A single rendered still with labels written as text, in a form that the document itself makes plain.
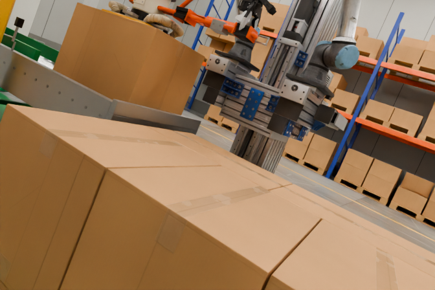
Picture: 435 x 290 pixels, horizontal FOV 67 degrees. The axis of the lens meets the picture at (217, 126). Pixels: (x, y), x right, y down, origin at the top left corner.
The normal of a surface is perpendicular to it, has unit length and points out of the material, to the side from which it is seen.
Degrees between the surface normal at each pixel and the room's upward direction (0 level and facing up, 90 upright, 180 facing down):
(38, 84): 90
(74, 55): 90
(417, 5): 90
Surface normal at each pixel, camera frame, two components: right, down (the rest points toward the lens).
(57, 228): -0.43, -0.10
